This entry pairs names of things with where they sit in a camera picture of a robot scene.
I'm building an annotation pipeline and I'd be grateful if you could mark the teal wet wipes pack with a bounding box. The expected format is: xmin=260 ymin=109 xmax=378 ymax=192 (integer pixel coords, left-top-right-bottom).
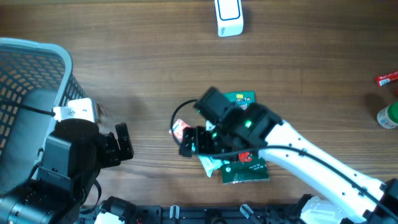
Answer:
xmin=198 ymin=156 xmax=230 ymax=177

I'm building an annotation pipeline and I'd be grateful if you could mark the red white small box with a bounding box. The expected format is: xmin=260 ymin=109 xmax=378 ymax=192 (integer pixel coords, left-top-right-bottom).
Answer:
xmin=169 ymin=119 xmax=190 ymax=143

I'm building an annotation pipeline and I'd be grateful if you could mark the green 3M gloves packet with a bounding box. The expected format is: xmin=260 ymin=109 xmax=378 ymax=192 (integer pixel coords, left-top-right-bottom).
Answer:
xmin=220 ymin=91 xmax=269 ymax=184

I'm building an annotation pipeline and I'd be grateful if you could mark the black left camera cable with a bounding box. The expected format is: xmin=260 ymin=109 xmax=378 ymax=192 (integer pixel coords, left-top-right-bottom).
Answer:
xmin=0 ymin=100 xmax=56 ymax=118

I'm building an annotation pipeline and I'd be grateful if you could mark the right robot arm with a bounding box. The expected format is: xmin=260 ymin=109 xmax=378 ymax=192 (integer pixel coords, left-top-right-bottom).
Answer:
xmin=175 ymin=87 xmax=397 ymax=223

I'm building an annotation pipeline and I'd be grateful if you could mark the grey plastic mesh basket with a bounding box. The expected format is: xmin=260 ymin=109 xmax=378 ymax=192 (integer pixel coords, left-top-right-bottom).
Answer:
xmin=1 ymin=38 xmax=88 ymax=197

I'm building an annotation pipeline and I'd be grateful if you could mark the green lid small jar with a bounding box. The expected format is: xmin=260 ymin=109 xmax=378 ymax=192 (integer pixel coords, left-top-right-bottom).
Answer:
xmin=376 ymin=102 xmax=398 ymax=129

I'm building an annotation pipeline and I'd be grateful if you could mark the red tube with green cap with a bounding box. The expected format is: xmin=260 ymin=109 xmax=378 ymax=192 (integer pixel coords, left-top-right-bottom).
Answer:
xmin=375 ymin=71 xmax=398 ymax=86

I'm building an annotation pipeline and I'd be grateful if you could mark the white barcode scanner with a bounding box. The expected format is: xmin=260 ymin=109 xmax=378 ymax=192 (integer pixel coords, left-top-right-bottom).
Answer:
xmin=214 ymin=0 xmax=244 ymax=37

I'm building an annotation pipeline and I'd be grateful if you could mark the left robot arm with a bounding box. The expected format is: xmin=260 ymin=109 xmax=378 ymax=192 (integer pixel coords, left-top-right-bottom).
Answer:
xmin=1 ymin=119 xmax=134 ymax=223

